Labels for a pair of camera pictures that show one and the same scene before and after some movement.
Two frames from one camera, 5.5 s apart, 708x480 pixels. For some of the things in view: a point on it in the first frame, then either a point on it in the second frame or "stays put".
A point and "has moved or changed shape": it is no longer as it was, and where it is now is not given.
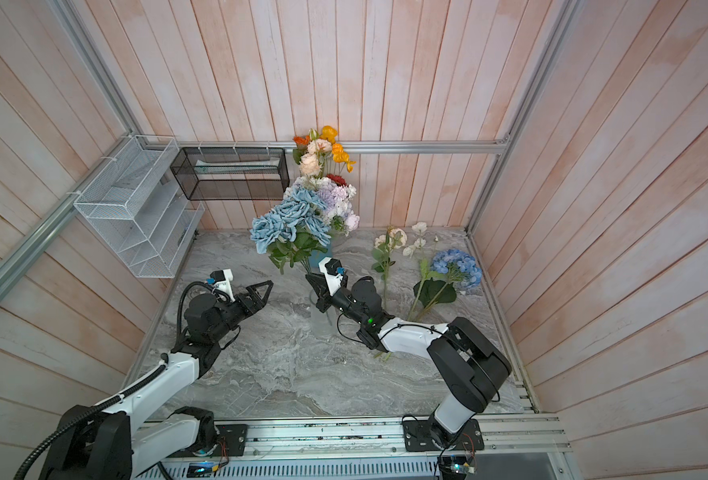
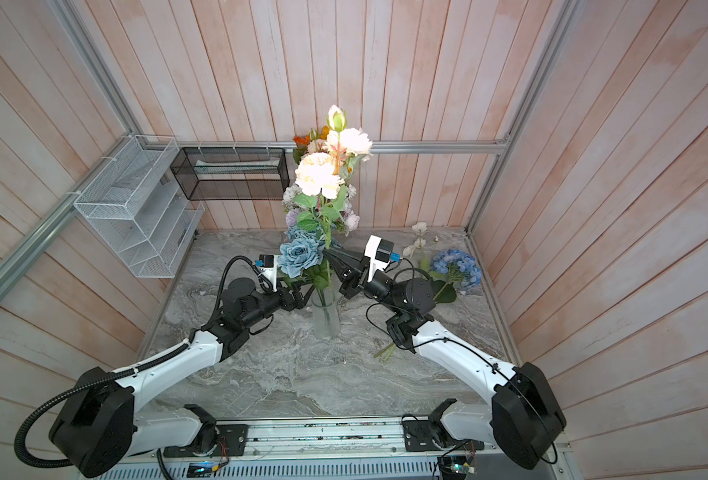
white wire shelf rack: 135,201 stays put
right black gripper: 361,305 -> 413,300
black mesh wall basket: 232,173 stays put
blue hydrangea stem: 452,269 stays put
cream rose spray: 383,252 has moved or changed shape
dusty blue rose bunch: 293,230 has moved or changed shape
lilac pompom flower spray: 337,197 -> 290,208
